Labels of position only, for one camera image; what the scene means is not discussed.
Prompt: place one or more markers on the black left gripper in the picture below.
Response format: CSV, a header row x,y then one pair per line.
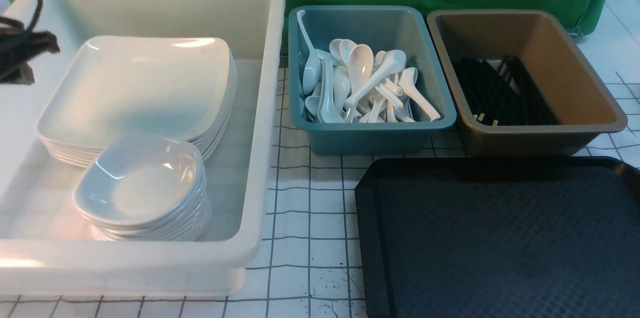
x,y
19,47

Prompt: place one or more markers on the large white square plate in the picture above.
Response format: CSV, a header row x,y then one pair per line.
x,y
110,48

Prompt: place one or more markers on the stack of white plates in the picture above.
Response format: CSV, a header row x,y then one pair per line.
x,y
220,123

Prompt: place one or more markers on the large white plastic tub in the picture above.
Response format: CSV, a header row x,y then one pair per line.
x,y
47,248

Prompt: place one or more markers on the stack of white bowls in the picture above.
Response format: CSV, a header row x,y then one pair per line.
x,y
145,188

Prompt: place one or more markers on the pile of white spoons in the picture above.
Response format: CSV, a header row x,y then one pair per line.
x,y
349,83

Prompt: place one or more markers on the white grid tablecloth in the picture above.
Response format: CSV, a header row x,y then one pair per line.
x,y
309,261

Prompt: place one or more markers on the teal plastic bin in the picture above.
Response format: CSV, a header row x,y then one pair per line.
x,y
382,27

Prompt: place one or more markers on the pile of black chopsticks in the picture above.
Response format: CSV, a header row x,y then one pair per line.
x,y
505,95

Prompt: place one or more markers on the black serving tray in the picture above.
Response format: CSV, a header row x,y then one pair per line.
x,y
500,237

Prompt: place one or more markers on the brown plastic bin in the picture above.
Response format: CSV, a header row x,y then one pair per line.
x,y
569,84

